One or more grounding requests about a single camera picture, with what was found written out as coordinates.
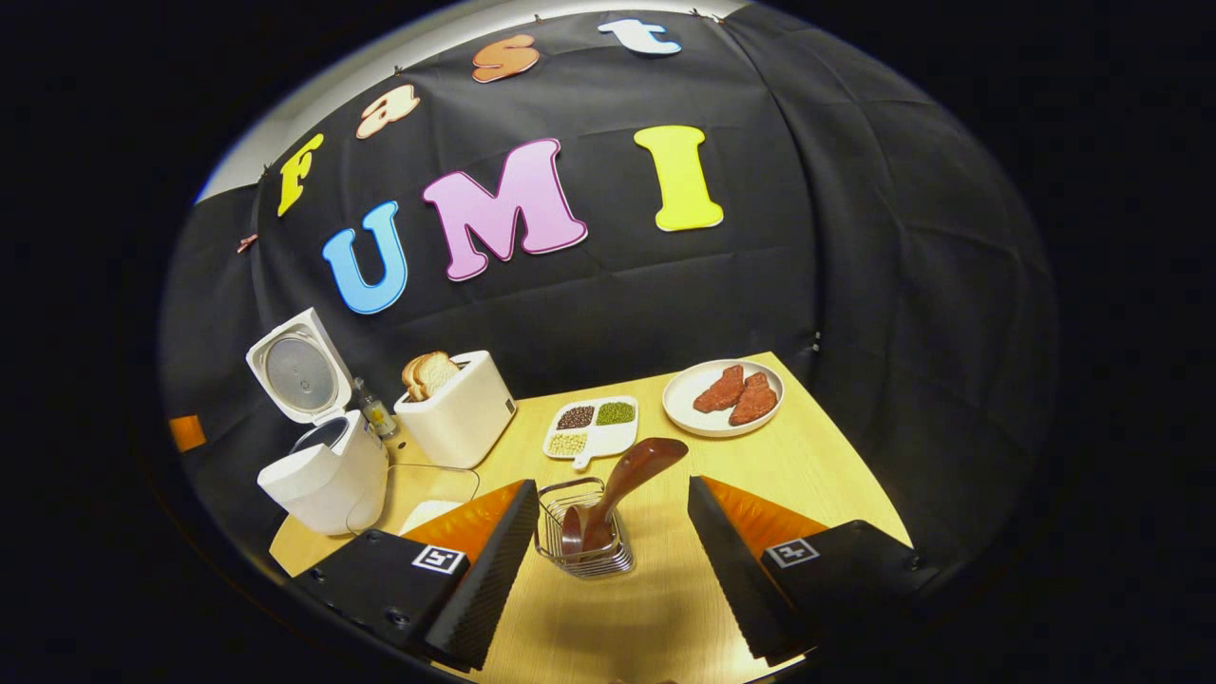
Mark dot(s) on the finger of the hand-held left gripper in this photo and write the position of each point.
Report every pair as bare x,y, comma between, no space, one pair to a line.
187,433

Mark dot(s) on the red meat piece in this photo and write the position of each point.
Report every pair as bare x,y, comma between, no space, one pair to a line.
719,389
753,399

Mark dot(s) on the white toaster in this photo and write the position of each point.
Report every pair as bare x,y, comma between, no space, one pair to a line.
461,418

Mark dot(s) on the copper cloth clip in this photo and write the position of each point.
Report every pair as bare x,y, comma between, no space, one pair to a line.
247,243

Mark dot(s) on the white rice cooker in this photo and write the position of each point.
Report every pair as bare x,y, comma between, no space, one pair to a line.
328,475

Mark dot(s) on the small glass bottle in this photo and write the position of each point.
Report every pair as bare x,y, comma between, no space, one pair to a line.
376,410

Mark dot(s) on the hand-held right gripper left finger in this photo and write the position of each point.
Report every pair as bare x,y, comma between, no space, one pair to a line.
484,579

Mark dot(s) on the clear rice container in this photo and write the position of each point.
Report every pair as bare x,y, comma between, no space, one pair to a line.
432,513

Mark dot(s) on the black backdrop cloth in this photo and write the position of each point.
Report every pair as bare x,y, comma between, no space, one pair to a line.
855,237

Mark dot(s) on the white divided grain dish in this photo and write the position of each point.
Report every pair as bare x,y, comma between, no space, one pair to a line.
617,435

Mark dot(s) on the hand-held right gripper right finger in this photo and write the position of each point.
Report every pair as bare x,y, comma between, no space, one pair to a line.
736,579

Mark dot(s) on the brown wooden spoon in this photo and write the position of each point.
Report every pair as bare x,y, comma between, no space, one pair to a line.
632,470

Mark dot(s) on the white round plate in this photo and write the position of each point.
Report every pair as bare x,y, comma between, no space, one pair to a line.
684,408

